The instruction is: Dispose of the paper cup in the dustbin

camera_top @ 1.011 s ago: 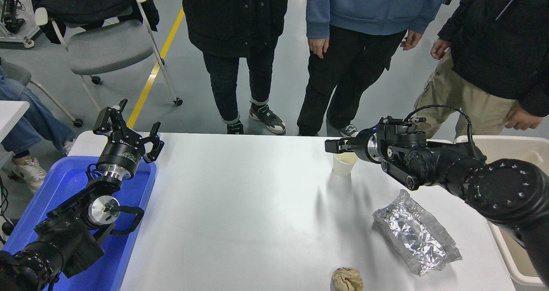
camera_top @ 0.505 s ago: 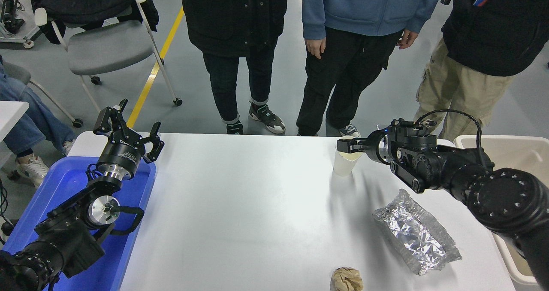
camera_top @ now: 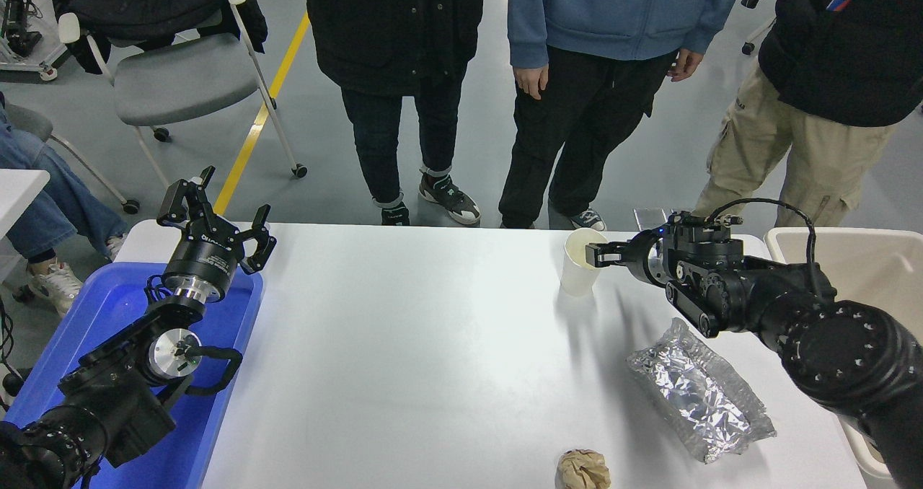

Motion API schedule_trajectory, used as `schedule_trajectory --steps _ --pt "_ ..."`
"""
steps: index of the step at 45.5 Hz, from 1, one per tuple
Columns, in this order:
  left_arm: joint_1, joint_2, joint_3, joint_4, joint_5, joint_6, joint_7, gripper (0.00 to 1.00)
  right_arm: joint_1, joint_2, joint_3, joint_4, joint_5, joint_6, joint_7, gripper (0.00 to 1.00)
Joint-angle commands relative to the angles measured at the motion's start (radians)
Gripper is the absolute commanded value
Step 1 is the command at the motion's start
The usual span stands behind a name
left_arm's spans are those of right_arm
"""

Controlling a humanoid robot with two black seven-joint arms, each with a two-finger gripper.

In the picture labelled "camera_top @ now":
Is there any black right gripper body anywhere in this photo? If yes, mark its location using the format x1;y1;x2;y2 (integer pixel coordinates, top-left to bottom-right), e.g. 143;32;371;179
624;229;660;286

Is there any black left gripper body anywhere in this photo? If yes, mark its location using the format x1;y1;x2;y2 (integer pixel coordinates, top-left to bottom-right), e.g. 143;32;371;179
166;218;251;293

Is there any small white table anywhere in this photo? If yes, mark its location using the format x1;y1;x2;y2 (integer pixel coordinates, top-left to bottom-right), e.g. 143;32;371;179
0;169;51;241

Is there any blue plastic tray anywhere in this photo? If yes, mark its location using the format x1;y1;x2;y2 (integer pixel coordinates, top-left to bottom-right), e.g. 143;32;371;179
4;262;264;489

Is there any white paper cup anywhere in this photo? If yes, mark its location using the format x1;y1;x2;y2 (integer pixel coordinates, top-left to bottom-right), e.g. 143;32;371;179
560;227;610;297

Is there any crumpled tan paper ball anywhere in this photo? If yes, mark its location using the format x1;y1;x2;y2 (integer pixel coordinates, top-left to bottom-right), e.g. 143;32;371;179
555;449;611;489

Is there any crumpled silver foil tray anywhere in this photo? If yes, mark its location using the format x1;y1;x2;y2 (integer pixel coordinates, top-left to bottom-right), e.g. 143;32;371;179
626;317;777;464

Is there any black jacket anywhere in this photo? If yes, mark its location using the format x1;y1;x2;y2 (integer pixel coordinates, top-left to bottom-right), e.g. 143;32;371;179
49;0;269;76

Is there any black equipment stand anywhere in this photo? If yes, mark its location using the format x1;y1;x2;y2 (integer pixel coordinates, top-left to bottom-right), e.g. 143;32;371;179
0;0;60;83

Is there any white wheeled chair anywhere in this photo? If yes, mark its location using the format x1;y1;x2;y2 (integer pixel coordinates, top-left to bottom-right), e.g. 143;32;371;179
741;14;778;56

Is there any grey chair with white frame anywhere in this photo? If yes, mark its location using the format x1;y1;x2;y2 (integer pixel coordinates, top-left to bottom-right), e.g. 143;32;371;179
58;0;309;181
4;103;141;216

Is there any person's left hand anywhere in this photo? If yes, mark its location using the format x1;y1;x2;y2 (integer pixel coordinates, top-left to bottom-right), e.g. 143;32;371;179
667;48;705;83

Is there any person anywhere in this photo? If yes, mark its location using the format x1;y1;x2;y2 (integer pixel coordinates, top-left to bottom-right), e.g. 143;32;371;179
498;0;751;232
298;0;487;227
692;0;923;229
0;92;129;322

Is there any person's right hand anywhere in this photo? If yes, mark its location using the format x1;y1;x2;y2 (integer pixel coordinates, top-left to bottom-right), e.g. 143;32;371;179
513;63;550;101

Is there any large pale bin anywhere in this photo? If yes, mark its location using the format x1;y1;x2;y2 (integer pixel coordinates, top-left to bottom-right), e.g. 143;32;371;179
764;226;923;480

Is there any thin black cable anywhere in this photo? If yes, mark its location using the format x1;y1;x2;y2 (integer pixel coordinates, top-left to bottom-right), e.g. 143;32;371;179
0;296;30;403

